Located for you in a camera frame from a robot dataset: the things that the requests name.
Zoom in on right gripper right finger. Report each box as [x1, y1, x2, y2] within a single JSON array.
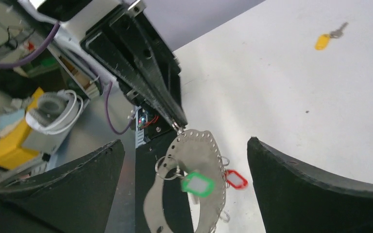
[[247, 137, 373, 233]]

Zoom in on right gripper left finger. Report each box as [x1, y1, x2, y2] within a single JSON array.
[[0, 140, 125, 233]]

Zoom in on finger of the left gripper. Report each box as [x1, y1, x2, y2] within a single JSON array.
[[81, 11, 187, 128]]

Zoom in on perforated metal ring plate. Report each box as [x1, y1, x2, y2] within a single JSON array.
[[143, 130, 226, 233]]

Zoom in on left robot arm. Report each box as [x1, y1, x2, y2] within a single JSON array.
[[19, 0, 187, 130]]

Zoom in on red key tag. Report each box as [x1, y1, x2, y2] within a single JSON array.
[[225, 169, 248, 190]]

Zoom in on yellow box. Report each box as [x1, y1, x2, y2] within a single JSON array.
[[0, 88, 44, 169]]

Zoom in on grey white headphones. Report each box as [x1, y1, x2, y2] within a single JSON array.
[[25, 90, 85, 135]]

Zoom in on green key tag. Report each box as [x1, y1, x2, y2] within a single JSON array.
[[181, 172, 215, 198]]

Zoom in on key with yellow tag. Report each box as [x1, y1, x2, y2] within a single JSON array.
[[314, 22, 349, 50]]

